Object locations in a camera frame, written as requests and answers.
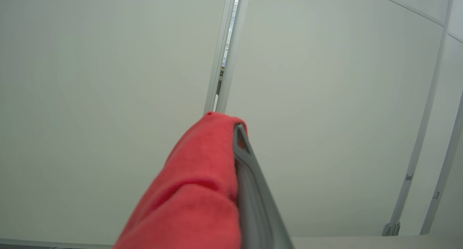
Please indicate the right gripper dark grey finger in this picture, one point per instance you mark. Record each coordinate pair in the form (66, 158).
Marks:
(253, 198)

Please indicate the red white garment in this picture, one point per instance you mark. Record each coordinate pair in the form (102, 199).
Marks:
(195, 191)

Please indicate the white partition post pair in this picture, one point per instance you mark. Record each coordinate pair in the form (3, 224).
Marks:
(228, 50)

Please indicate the white partition post with bracket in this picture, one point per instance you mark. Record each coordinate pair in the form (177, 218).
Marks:
(446, 169)
(419, 140)

